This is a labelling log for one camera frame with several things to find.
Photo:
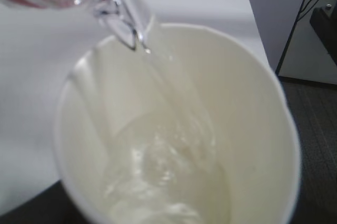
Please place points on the dark equipment beside table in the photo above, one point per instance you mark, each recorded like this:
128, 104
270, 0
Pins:
310, 52

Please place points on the white paper cup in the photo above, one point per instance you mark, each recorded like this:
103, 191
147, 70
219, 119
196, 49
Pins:
196, 131

